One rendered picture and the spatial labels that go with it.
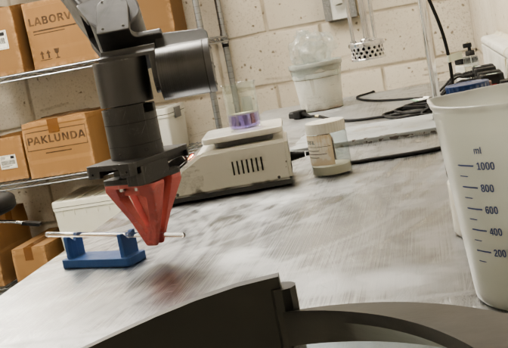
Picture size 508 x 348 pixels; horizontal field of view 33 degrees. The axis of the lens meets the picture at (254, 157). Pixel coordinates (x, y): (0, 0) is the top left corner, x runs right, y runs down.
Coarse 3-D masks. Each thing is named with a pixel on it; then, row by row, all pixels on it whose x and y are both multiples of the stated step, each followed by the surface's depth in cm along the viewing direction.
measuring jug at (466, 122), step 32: (448, 96) 68; (480, 96) 68; (448, 128) 60; (480, 128) 58; (448, 160) 62; (480, 160) 59; (480, 192) 59; (480, 224) 60; (480, 256) 61; (480, 288) 63
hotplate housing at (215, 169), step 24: (216, 144) 127; (240, 144) 126; (264, 144) 125; (288, 144) 128; (192, 168) 125; (216, 168) 125; (240, 168) 125; (264, 168) 125; (288, 168) 125; (192, 192) 126; (216, 192) 126
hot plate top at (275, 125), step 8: (272, 120) 134; (280, 120) 132; (224, 128) 136; (256, 128) 127; (264, 128) 125; (272, 128) 124; (280, 128) 125; (208, 136) 128; (216, 136) 126; (224, 136) 125; (232, 136) 125; (240, 136) 125; (248, 136) 125; (208, 144) 125
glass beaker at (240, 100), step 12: (228, 84) 130; (240, 84) 125; (252, 84) 127; (228, 96) 126; (240, 96) 125; (252, 96) 127; (228, 108) 127; (240, 108) 126; (252, 108) 126; (228, 120) 128; (240, 120) 126; (252, 120) 126
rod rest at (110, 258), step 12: (132, 228) 97; (72, 240) 100; (120, 240) 95; (132, 240) 96; (72, 252) 100; (84, 252) 101; (96, 252) 100; (108, 252) 99; (120, 252) 95; (132, 252) 96; (144, 252) 97; (72, 264) 99; (84, 264) 98; (96, 264) 97; (108, 264) 96; (120, 264) 95; (132, 264) 95
